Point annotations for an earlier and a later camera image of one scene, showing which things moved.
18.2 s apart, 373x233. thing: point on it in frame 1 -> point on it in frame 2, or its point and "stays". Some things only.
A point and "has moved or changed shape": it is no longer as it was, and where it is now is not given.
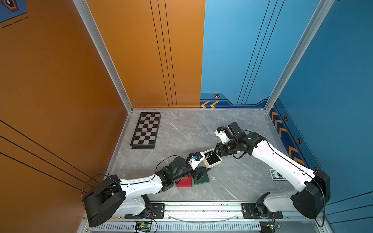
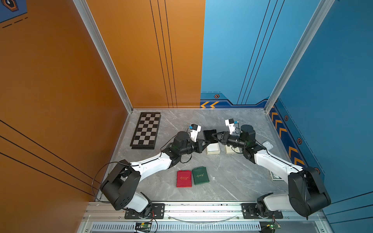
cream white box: [211, 158] has moved or changed shape
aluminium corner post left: [85, 11] stays
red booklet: [185, 182] stays
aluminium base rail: [207, 213] stays
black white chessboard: [145, 134] stays
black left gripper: [195, 174] -> [199, 146]
